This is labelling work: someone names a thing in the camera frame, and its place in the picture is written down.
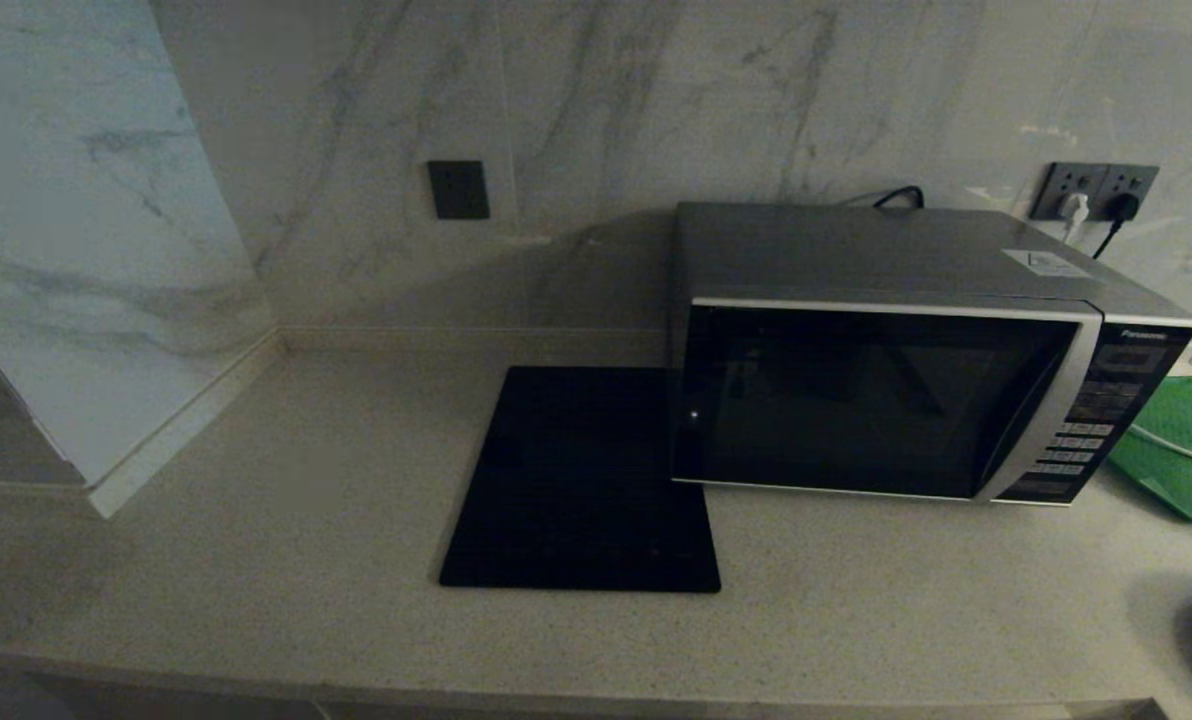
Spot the silver microwave oven body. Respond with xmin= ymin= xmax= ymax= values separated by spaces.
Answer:
xmin=669 ymin=202 xmax=1192 ymax=507

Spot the black induction cooktop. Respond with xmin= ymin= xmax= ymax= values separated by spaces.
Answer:
xmin=439 ymin=365 xmax=723 ymax=593

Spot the white warning sticker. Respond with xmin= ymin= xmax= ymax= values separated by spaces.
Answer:
xmin=1001 ymin=248 xmax=1094 ymax=279

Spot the green plastic tray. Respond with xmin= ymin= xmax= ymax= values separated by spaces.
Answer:
xmin=1106 ymin=376 xmax=1192 ymax=526

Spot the dark single wall socket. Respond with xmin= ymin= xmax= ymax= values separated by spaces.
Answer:
xmin=428 ymin=160 xmax=491 ymax=221

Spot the black curved cable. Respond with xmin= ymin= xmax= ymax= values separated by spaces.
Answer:
xmin=841 ymin=186 xmax=925 ymax=210

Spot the dark double wall socket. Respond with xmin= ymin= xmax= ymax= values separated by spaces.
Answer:
xmin=1030 ymin=162 xmax=1161 ymax=222

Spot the black power plug with cord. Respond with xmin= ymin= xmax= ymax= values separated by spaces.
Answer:
xmin=1094 ymin=193 xmax=1142 ymax=260

